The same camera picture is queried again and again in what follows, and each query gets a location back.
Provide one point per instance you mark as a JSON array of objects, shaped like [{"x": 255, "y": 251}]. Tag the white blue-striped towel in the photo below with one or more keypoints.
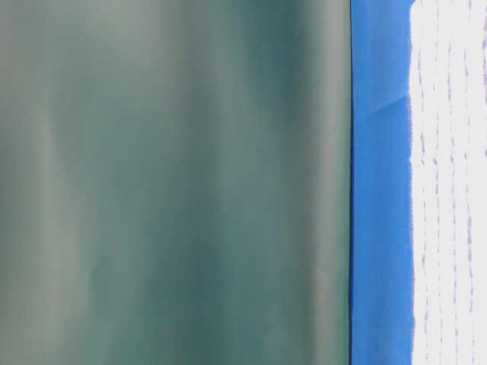
[{"x": 447, "y": 95}]

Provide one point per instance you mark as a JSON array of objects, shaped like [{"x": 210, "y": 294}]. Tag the green backdrop curtain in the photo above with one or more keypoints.
[{"x": 175, "y": 182}]

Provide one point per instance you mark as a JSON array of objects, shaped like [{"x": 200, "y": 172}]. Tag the blue table cloth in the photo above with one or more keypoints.
[{"x": 381, "y": 263}]

